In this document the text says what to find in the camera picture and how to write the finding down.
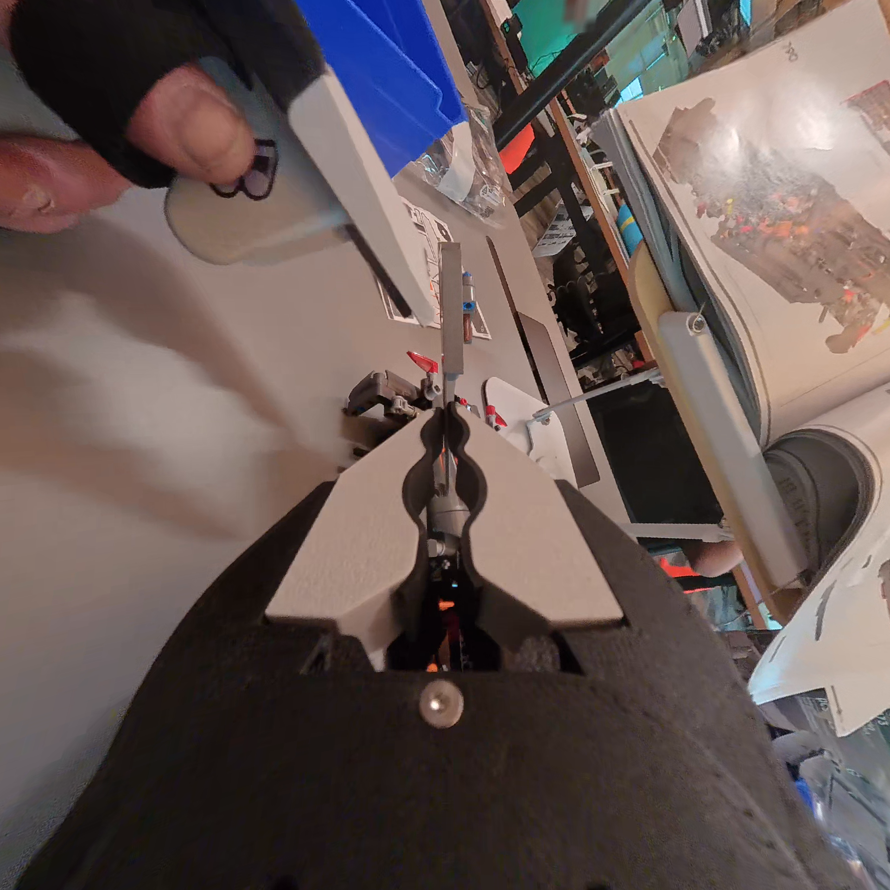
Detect orange traffic cone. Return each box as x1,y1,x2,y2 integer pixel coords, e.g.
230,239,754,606
499,124,538,175

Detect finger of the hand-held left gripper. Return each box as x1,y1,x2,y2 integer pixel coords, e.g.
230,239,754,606
288,70,437,328

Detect instruction booklet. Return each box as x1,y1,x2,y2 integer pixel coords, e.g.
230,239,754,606
598,0,890,738

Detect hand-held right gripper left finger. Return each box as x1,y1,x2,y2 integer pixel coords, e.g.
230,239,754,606
264,407,446,658

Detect printed paper leaflet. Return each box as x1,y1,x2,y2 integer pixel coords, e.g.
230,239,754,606
534,205,598,260

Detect blue bin with white label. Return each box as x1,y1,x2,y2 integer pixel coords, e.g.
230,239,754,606
295,0,468,178

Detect person's left hand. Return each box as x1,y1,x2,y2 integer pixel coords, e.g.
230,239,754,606
0,64,257,235

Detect grey lego vehicle model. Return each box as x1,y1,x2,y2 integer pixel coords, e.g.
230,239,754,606
344,351,510,674

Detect grey lego wing assembly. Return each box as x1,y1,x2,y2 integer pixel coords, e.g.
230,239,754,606
438,241,482,502

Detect clear plastic parts bag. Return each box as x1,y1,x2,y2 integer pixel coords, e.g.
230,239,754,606
410,104,517,230

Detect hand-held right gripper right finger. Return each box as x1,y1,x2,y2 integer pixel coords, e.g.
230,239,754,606
451,402,624,658

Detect black desk mat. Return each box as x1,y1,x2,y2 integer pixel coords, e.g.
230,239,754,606
485,235,603,489

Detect white sticker sheet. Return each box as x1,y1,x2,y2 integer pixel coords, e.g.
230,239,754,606
375,197,492,342

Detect white book stand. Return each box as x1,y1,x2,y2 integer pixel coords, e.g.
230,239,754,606
483,240,811,606

